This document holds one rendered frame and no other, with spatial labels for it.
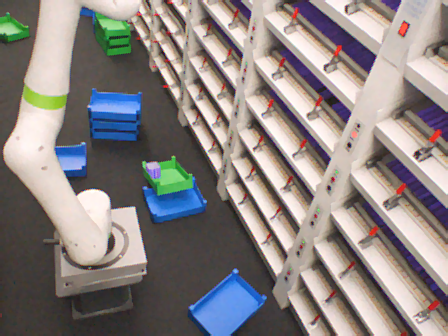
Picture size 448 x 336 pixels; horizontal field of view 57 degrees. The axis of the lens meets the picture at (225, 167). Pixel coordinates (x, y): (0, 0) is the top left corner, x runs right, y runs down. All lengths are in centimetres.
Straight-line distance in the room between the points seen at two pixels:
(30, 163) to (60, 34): 34
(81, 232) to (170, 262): 81
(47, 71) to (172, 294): 119
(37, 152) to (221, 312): 116
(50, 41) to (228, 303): 136
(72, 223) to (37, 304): 76
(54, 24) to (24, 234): 132
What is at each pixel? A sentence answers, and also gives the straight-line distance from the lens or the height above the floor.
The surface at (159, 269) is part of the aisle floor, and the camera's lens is 207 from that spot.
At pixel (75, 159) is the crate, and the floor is 0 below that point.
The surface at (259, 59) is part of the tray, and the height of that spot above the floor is 92.
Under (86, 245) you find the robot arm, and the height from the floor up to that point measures 62.
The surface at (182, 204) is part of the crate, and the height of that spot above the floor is 0.
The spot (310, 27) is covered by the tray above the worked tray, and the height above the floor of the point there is 116.
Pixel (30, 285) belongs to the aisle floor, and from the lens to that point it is 209.
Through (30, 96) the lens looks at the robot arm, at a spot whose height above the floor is 104.
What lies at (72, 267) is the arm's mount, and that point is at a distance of 167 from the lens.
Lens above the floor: 175
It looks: 43 degrees down
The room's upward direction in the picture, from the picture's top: 12 degrees clockwise
